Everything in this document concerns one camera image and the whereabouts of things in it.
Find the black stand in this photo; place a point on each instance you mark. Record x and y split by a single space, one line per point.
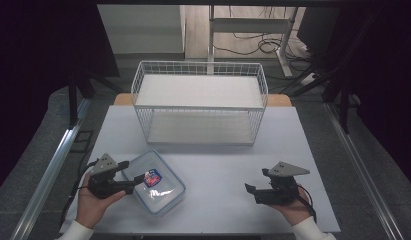
343 100
73 100

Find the clear plastic food container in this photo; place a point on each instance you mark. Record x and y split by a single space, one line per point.
159 193

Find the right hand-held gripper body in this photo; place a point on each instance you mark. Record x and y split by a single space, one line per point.
281 188

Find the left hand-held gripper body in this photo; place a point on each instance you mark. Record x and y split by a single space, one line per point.
104 181

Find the white cabinet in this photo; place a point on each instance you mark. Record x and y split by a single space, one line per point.
139 30

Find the white metal desk frame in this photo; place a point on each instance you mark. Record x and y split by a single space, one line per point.
249 25

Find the person's left hand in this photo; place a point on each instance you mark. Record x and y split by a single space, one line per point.
93 206

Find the metal rail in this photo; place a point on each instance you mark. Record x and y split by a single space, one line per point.
49 166
359 166

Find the person's right hand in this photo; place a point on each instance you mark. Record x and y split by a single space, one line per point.
294 210

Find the white power strip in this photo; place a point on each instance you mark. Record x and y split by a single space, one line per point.
308 79

